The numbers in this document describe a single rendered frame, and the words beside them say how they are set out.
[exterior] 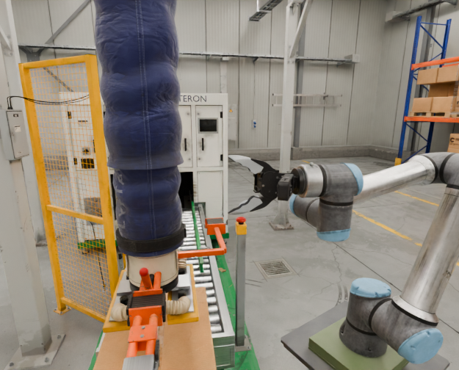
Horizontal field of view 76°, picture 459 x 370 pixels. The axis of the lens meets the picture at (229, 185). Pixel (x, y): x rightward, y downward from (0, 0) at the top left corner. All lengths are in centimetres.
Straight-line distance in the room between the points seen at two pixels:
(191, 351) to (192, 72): 954
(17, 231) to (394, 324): 217
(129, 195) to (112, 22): 46
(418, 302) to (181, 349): 84
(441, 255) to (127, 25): 119
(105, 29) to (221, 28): 981
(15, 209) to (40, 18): 880
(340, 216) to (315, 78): 1092
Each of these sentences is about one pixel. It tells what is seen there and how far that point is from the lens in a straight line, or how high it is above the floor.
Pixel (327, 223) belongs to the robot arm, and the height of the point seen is 146.
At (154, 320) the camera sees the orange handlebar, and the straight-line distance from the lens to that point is 84.
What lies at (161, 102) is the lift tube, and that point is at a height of 179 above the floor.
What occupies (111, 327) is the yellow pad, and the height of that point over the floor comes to 113.
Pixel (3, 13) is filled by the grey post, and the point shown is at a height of 284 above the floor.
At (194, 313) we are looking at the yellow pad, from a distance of 104.
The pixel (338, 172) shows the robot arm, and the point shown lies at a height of 160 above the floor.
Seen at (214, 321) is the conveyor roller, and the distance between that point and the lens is 196.
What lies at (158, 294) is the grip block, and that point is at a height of 126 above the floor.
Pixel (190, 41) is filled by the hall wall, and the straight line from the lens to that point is 1041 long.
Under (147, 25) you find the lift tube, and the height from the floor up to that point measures 198.
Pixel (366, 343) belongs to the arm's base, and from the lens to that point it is 146.
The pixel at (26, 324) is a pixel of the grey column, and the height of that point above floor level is 28.
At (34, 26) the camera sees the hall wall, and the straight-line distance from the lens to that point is 1079.
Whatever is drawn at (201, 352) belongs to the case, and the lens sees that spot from 119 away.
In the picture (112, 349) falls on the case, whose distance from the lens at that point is 126.
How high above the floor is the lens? 176
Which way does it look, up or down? 14 degrees down
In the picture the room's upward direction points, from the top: straight up
